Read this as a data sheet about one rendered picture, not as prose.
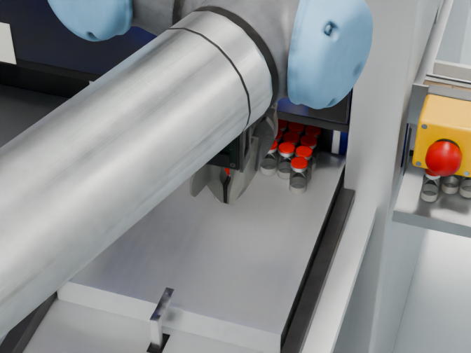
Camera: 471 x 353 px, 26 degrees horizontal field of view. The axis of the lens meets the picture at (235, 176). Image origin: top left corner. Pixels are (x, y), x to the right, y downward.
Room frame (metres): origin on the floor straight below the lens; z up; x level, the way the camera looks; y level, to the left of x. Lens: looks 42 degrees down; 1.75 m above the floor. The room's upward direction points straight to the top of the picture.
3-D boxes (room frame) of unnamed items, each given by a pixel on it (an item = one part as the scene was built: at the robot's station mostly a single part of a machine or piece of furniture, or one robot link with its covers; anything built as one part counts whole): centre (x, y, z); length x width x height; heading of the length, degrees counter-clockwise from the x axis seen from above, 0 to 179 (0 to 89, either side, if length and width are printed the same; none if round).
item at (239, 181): (0.69, 0.00, 1.13); 0.06 x 0.03 x 0.09; 163
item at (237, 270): (0.88, 0.02, 0.90); 0.34 x 0.26 x 0.04; 162
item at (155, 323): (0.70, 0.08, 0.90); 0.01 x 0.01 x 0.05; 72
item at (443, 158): (0.88, -0.24, 1.00); 0.04 x 0.04 x 0.04; 72
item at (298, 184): (0.94, -0.08, 0.91); 0.02 x 0.02 x 0.05
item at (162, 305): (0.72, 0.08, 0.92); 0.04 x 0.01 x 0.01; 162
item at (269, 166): (0.99, -0.01, 0.91); 0.18 x 0.02 x 0.05; 72
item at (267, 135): (0.71, -0.01, 1.17); 0.05 x 0.02 x 0.09; 73
